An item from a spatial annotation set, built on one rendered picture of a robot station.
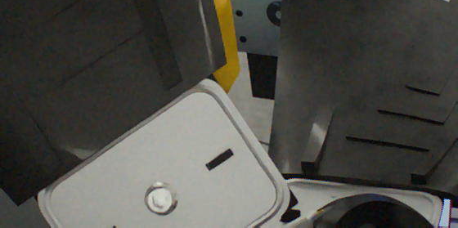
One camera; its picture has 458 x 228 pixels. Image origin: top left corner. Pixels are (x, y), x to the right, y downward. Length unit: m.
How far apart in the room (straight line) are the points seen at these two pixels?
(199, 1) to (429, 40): 0.23
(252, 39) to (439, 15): 0.52
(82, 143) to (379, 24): 0.26
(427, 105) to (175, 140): 0.19
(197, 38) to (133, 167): 0.06
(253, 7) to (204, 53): 0.70
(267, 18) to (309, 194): 0.62
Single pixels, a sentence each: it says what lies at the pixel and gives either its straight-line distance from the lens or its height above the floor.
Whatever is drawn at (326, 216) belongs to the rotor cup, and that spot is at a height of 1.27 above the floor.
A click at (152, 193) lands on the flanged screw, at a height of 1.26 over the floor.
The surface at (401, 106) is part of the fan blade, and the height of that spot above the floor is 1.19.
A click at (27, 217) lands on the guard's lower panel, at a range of 1.53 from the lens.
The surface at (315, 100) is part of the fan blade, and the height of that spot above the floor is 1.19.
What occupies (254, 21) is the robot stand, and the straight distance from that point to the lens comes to 1.08.
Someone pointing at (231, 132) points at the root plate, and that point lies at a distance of 0.37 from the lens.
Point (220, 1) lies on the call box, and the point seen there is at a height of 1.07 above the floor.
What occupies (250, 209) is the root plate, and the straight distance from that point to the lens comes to 0.37.
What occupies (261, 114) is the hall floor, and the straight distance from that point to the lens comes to 2.56.
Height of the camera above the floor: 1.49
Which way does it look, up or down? 35 degrees down
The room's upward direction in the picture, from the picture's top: 9 degrees counter-clockwise
